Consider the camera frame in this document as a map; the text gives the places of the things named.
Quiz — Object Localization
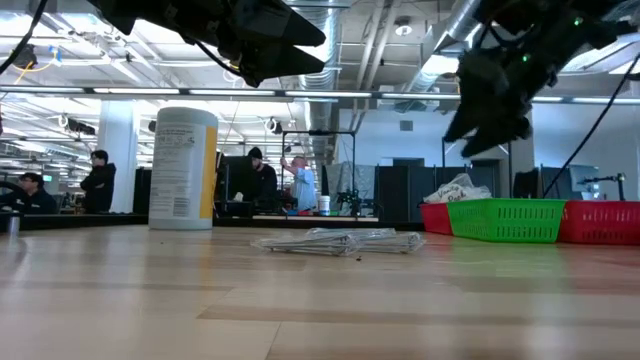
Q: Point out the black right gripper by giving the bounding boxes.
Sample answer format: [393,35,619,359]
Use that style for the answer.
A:
[442,0,631,159]

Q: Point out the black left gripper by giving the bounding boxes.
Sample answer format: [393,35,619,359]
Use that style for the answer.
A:
[87,0,327,89]

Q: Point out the clear vanity pack bag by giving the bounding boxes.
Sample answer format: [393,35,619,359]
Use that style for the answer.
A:
[423,173,494,205]

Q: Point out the green plastic mesh basket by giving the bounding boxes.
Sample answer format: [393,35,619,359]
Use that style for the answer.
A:
[446,198,568,245]

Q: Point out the grey desk monitor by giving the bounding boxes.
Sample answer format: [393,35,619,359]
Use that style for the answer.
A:
[568,163,600,194]

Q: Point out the red plastic mesh basket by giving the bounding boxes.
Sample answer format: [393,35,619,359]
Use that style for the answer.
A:
[419,202,454,236]
[558,200,640,246]

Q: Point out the black partition panels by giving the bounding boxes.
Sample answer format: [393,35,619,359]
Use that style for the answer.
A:
[374,164,444,225]

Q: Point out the black desk monitor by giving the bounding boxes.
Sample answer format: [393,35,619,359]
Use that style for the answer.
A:
[216,154,254,201]

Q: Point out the long LED light bar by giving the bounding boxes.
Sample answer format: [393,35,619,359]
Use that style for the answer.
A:
[0,85,640,106]

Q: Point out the white wipes canister orange label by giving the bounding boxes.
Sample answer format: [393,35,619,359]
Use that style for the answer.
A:
[148,106,220,231]

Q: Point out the white round pillar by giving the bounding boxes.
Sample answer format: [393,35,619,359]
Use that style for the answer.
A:
[97,99,139,214]

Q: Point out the black room partition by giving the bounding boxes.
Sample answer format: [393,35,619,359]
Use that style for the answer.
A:
[132,167,153,214]

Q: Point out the standing person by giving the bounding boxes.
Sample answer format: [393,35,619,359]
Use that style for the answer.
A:
[79,149,117,215]

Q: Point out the seated person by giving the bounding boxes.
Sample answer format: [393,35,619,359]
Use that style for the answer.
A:
[0,172,58,216]

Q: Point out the silver ventilation duct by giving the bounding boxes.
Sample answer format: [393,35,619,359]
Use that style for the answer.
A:
[282,0,346,169]

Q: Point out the thin black frame stand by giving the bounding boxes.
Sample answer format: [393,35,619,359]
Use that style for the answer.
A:
[280,129,357,190]

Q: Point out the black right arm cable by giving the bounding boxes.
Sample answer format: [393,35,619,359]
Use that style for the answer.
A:
[542,52,640,199]

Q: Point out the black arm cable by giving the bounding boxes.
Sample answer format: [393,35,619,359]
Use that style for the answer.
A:
[542,52,640,199]
[0,0,50,76]

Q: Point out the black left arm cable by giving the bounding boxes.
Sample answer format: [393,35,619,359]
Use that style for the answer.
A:
[0,0,50,76]

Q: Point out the black aluminium table frame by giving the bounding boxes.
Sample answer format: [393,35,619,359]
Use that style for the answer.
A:
[0,213,426,232]

